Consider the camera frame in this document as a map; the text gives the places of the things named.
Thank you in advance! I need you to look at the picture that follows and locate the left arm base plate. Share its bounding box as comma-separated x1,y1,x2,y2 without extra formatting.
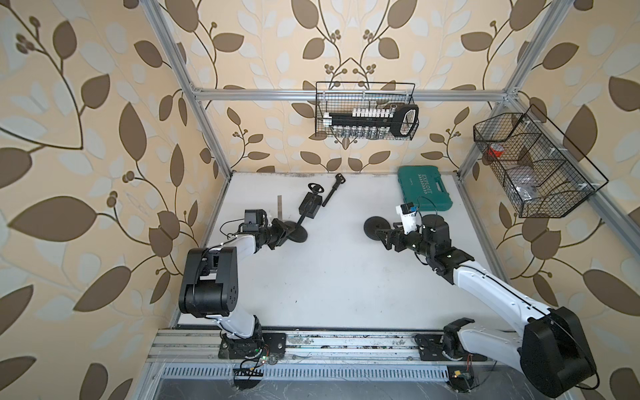
218,333,287,363

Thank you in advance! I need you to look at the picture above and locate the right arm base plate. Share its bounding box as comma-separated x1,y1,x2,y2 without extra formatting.
413,333,488,362

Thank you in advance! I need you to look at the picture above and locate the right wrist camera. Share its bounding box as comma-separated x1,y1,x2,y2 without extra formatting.
396,203,420,234

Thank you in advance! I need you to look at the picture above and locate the black mic stand rod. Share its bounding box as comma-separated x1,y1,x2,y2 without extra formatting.
294,183,324,243

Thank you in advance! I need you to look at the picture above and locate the small black box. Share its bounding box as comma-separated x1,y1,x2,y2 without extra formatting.
298,192,323,219

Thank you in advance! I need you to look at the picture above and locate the aluminium frame rail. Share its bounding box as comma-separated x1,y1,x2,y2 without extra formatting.
148,328,492,364

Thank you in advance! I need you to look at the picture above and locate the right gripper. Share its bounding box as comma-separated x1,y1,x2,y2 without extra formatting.
377,221,434,259

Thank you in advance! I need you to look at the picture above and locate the right wire basket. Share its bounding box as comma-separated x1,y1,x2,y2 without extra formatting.
473,104,609,218

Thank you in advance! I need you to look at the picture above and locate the wire basket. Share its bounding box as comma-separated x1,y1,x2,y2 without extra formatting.
473,104,609,218
314,81,419,141

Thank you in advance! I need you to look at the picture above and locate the back wire basket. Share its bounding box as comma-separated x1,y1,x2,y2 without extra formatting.
314,81,419,141

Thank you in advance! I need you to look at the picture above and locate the red item in basket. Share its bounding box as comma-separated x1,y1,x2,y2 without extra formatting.
487,143,505,159

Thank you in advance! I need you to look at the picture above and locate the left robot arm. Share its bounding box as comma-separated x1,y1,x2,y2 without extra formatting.
178,209,297,340

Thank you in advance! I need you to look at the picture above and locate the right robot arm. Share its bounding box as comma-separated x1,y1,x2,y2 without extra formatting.
364,214,599,398

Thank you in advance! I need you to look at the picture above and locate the green tool case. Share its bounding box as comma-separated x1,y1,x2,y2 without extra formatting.
398,166,453,212

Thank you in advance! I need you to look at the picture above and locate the black round base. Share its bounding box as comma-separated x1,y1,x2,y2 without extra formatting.
285,221,308,243
363,216,391,242

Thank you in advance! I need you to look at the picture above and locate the socket set rack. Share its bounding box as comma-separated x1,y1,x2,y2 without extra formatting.
320,104,419,140

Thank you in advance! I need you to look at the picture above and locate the plastic bag in basket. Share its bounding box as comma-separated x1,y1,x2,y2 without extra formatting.
508,166,538,201

